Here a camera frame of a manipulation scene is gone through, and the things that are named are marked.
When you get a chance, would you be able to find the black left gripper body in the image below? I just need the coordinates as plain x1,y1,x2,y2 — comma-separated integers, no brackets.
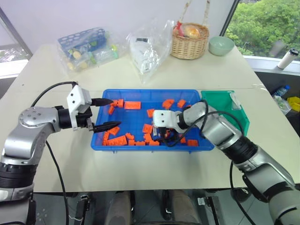
75,105,95,132

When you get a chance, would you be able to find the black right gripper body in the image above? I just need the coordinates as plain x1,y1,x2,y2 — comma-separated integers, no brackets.
157,126,181,139

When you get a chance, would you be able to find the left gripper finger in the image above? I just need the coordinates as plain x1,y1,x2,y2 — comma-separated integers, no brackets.
90,98,116,107
93,121,122,134

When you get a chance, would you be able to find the blue plastic bin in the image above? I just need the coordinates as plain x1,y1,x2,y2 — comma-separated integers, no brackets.
90,88,216,155

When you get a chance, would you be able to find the green plastic bin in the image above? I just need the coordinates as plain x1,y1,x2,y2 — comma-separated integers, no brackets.
200,90,251,137

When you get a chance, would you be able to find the yellow plastic bin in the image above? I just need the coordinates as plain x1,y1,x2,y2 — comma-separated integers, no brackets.
287,97,300,110

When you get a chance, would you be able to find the long orange toy brick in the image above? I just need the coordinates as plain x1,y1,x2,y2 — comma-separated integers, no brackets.
106,135,128,147
124,101,142,110

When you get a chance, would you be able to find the clear bag with tube rack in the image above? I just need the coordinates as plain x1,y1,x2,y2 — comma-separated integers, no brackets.
57,27,120,76

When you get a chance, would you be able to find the blue test tube rack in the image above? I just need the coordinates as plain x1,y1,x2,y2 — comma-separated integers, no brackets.
58,27,106,60

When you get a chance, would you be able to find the clear bag with white items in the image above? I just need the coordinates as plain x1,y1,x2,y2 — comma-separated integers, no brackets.
126,19,175,84

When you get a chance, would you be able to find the dark rounded shape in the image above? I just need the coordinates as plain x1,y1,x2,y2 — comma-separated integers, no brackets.
168,189,200,225

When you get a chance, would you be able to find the clear label holder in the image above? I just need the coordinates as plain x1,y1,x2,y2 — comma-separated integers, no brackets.
230,94,242,111

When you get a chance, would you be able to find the pale green bowl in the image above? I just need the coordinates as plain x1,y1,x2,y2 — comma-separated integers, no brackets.
209,36,235,57

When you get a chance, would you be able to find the toy bread roll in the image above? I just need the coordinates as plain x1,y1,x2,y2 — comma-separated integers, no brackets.
185,23,203,38

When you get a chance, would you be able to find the red toy food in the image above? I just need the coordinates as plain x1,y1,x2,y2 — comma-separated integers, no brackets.
174,21,186,36

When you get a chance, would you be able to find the water bottle with blue cap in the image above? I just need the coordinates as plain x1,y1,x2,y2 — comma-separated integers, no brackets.
272,85,292,97

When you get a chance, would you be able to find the white tumbler with black lid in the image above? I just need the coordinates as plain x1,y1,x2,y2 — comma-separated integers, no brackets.
277,48,300,69

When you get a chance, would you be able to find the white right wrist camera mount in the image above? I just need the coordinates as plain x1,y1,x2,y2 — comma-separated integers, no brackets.
152,109,186,130

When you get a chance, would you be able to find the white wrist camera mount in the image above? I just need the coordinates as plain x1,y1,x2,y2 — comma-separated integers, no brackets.
152,109,186,130
66,84,93,131

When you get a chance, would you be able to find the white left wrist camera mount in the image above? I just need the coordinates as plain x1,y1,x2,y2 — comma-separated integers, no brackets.
66,84,93,131

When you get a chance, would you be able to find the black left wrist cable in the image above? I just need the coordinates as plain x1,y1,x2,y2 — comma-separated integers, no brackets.
31,81,78,107

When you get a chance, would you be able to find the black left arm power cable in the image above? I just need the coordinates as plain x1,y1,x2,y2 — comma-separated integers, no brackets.
45,140,69,225

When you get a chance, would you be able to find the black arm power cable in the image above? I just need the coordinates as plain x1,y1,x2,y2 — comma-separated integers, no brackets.
228,161,256,225
45,140,69,225

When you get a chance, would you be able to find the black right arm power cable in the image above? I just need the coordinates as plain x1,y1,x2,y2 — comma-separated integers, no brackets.
228,161,256,225

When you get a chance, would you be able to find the wicker basket with handle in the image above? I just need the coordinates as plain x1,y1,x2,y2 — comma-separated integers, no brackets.
169,0,210,60

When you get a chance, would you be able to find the grey metal frame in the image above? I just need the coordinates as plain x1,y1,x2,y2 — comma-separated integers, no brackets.
0,4,34,63

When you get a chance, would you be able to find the dark window frame post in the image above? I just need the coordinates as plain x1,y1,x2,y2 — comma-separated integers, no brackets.
218,0,241,38

